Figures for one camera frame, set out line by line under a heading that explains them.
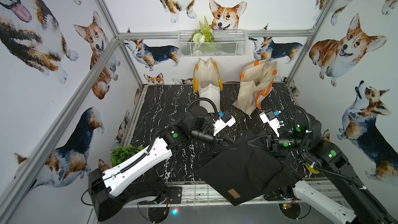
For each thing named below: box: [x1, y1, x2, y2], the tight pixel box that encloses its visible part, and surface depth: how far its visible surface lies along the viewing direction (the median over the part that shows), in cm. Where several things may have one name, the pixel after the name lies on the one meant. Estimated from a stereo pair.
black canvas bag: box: [195, 131, 302, 207], surface depth 59 cm
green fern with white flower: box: [191, 15, 215, 55], surface depth 85 cm
